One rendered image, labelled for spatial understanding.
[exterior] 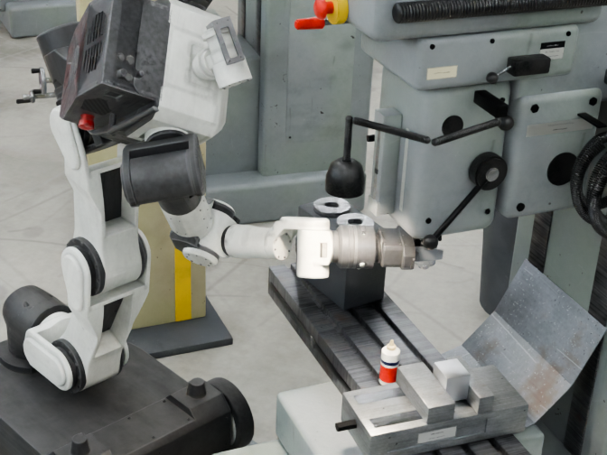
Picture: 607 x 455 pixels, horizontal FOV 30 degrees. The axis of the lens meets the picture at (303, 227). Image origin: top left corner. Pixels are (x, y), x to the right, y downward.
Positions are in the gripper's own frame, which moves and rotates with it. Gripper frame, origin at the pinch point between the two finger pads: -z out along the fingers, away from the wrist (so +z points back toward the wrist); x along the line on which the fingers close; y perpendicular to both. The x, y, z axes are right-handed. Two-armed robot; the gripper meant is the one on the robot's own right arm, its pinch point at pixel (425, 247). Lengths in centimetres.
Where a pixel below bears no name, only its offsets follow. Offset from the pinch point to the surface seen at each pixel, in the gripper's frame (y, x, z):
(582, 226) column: -0.2, 10.1, -35.6
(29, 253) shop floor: 126, 221, 119
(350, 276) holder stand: 24.4, 29.9, 10.5
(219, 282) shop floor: 125, 197, 40
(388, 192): -14.9, -5.2, 9.6
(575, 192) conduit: -19.8, -14.0, -24.1
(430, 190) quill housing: -18.6, -11.4, 2.9
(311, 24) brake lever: -46, 1, 26
